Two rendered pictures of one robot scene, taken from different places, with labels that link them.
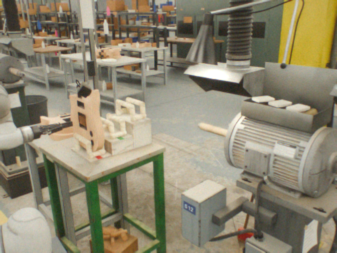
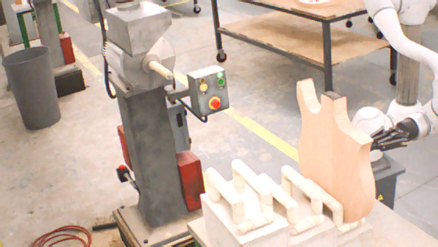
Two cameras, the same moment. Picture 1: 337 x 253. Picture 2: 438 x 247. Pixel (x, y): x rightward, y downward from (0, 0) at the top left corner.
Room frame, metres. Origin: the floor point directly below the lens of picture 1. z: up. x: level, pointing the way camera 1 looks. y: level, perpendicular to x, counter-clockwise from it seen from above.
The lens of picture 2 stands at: (3.21, 0.57, 1.95)
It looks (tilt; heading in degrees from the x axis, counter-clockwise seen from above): 27 degrees down; 198
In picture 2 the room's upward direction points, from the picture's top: 7 degrees counter-clockwise
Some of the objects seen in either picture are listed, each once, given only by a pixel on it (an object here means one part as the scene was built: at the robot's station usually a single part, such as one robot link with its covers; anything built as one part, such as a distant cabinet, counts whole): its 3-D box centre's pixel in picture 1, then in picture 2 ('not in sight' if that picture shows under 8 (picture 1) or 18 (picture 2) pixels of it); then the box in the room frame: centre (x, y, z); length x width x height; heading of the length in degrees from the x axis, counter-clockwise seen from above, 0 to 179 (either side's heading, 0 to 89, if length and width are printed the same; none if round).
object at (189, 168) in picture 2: not in sight; (184, 172); (1.04, -0.36, 0.49); 0.25 x 0.12 x 0.37; 43
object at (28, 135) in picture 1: (26, 134); (414, 127); (1.70, 0.77, 1.15); 0.09 x 0.06 x 0.09; 40
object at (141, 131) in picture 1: (131, 128); (245, 232); (2.12, 0.26, 1.02); 0.27 x 0.15 x 0.17; 40
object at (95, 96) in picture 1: (93, 97); (308, 94); (1.82, 0.42, 1.32); 0.07 x 0.04 x 0.09; 40
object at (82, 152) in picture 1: (91, 152); (331, 216); (1.93, 0.49, 0.94); 0.27 x 0.15 x 0.01; 40
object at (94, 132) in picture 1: (85, 117); (334, 155); (1.92, 0.50, 1.17); 0.35 x 0.04 x 0.40; 40
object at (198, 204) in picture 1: (221, 222); (198, 94); (1.09, -0.20, 0.99); 0.24 x 0.21 x 0.26; 43
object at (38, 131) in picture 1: (39, 131); (400, 133); (1.75, 0.72, 1.15); 0.09 x 0.08 x 0.07; 130
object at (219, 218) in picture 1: (230, 210); (185, 91); (1.13, -0.24, 1.02); 0.19 x 0.04 x 0.04; 133
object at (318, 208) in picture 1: (292, 187); (136, 76); (1.15, -0.48, 1.11); 0.36 x 0.24 x 0.04; 43
